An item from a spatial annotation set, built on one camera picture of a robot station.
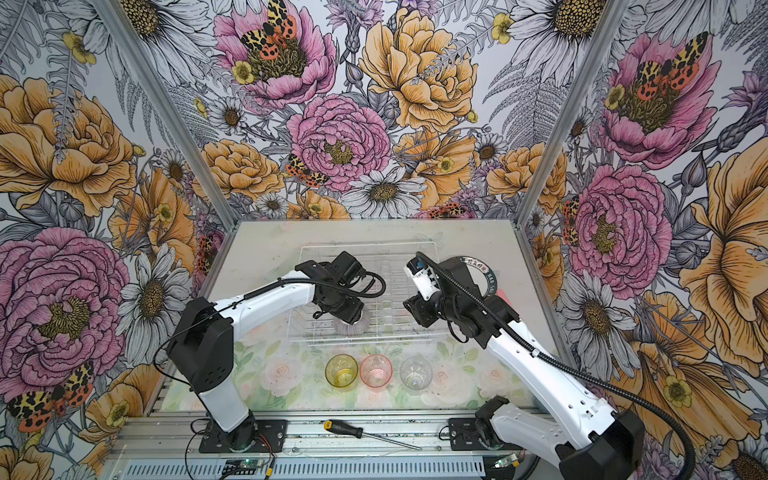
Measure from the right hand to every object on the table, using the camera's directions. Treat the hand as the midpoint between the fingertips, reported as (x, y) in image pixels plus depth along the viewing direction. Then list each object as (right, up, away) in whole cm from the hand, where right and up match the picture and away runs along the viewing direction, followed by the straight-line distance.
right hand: (416, 308), depth 75 cm
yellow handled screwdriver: (-15, -30, -1) cm, 33 cm away
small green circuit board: (-42, -37, -3) cm, 56 cm away
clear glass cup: (+1, -20, +9) cm, 21 cm away
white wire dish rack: (-7, -7, +18) cm, 20 cm away
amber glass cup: (-20, -19, +9) cm, 29 cm away
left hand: (-19, -6, +11) cm, 23 cm away
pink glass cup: (-10, -19, +9) cm, 23 cm away
